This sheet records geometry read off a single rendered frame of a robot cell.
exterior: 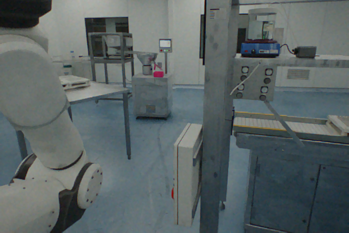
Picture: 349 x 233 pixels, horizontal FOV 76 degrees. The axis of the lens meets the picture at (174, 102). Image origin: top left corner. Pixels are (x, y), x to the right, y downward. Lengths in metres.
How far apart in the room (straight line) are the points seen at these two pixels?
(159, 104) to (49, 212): 3.51
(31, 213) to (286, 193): 1.51
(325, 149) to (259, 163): 0.37
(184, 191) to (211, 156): 0.14
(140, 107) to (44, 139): 3.59
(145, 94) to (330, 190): 2.92
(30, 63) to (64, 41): 7.47
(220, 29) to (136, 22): 6.16
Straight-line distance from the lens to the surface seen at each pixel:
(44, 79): 0.28
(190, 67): 6.48
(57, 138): 0.38
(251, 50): 1.32
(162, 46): 4.05
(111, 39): 4.80
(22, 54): 0.26
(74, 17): 7.52
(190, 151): 0.59
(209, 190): 0.78
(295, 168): 1.60
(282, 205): 1.74
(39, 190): 0.39
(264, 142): 1.44
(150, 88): 3.79
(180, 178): 0.64
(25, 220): 0.35
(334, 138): 1.49
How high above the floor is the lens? 1.37
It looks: 16 degrees down
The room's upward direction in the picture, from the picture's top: straight up
